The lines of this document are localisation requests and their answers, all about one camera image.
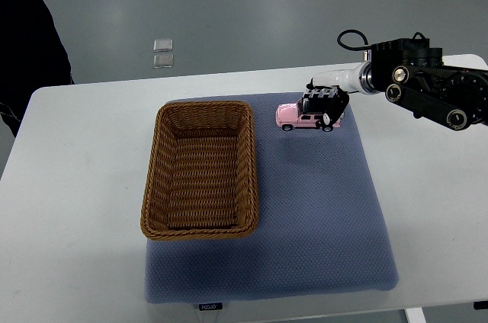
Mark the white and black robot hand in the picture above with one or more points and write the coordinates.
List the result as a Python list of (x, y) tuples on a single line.
[(340, 84)]

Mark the pink toy car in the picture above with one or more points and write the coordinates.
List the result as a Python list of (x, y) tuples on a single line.
[(309, 112)]

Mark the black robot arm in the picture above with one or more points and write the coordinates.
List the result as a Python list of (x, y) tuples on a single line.
[(412, 75)]

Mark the brown wicker basket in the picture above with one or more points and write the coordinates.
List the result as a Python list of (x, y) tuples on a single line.
[(202, 177)]

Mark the blue-grey cushion mat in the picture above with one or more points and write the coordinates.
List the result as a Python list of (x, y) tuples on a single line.
[(320, 227)]

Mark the upper floor socket plate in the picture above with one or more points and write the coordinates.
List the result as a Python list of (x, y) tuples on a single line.
[(163, 45)]

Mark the white table leg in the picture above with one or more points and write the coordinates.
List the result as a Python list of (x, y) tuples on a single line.
[(415, 315)]

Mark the person in dark clothing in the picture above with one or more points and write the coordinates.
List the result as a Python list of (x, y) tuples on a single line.
[(32, 57)]

